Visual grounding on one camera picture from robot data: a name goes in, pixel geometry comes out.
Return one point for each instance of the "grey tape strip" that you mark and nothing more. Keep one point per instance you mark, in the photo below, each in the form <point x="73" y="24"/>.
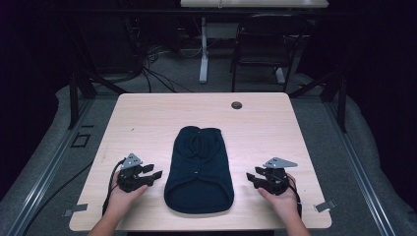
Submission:
<point x="77" y="208"/>
<point x="324" y="206"/>

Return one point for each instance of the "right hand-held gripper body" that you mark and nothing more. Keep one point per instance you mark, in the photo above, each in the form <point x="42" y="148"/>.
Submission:
<point x="277" y="182"/>

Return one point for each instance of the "black chair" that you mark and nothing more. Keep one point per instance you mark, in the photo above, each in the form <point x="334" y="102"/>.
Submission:
<point x="267" y="42"/>

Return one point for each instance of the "person's right hand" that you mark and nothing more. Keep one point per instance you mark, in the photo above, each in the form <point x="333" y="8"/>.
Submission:
<point x="285" y="203"/>

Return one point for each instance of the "black metal frame stand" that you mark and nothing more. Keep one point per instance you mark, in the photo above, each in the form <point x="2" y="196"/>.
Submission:
<point x="73" y="98"/>
<point x="341" y="98"/>

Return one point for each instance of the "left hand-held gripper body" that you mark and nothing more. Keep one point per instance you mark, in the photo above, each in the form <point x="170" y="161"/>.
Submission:
<point x="129" y="178"/>

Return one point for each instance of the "white desk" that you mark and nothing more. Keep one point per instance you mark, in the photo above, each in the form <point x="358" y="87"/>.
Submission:
<point x="254" y="3"/>

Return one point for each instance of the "person's left hand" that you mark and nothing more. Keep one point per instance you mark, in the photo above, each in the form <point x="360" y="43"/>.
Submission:
<point x="119" y="200"/>

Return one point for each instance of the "dark navy small garment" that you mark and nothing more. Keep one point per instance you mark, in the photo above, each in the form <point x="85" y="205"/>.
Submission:
<point x="199" y="177"/>

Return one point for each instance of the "aluminium floor rail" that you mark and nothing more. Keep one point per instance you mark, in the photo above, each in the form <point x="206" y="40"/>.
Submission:
<point x="357" y="164"/>
<point x="46" y="177"/>

